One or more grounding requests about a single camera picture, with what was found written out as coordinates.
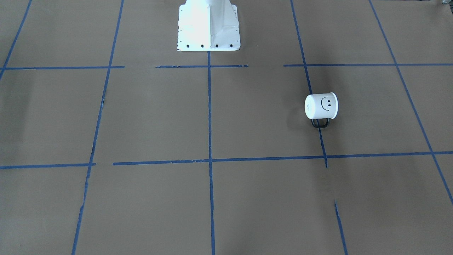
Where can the white smiley face mug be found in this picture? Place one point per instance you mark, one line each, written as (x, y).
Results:
(321, 106)

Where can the white pedestal column with base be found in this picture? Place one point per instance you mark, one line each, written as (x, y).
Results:
(208, 25)

